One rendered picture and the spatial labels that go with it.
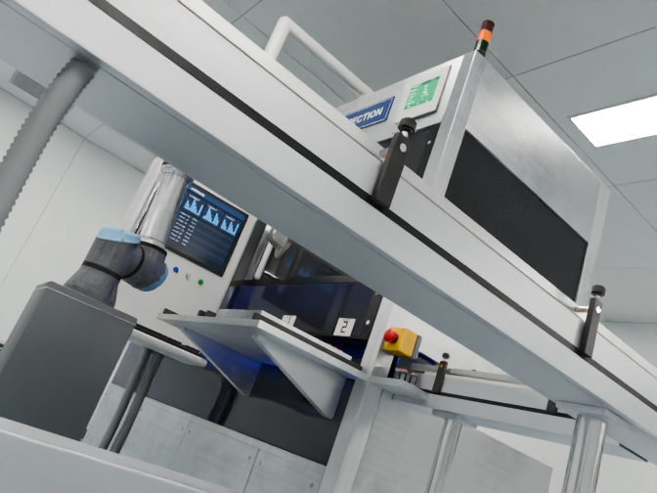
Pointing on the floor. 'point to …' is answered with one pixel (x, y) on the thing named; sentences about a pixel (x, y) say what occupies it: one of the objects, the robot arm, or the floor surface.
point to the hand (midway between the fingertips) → (280, 254)
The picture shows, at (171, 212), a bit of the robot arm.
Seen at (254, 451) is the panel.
